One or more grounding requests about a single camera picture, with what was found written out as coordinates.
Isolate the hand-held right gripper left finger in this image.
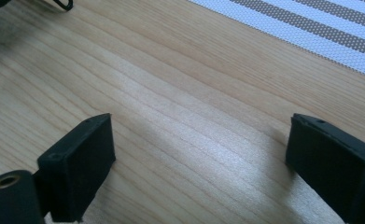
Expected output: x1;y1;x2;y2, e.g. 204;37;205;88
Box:
36;113;117;224

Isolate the white grey striped mesh mat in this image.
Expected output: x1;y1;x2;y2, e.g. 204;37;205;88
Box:
188;0;365;80

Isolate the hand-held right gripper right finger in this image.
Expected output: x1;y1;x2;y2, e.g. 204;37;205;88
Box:
285;113;365;224

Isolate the black wire clip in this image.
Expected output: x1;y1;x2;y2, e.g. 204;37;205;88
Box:
51;0;75;12

